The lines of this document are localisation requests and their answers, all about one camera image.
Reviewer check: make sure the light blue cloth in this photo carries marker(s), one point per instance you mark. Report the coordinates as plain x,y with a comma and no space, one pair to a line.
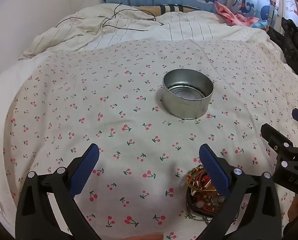
260,24

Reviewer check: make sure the pink cloth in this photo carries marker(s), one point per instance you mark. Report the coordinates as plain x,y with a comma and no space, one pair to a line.
229,15

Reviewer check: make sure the round metal tin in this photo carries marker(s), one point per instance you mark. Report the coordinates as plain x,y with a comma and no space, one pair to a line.
184,105

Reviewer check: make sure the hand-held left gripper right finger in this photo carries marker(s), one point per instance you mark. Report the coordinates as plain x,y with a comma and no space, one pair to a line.
214,172

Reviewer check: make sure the cherry print bed sheet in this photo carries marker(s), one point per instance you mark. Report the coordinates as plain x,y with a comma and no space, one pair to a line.
113,105

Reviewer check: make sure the striped white quilt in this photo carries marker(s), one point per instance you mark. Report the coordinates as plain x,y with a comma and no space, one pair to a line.
164,30

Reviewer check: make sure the tan black striped pillow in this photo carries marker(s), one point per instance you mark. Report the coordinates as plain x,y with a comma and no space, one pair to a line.
169,8

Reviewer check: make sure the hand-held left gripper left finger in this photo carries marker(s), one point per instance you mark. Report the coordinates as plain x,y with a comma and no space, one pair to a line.
85,172

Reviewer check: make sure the dark cloth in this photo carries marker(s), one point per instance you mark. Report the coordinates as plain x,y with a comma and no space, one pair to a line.
291,42

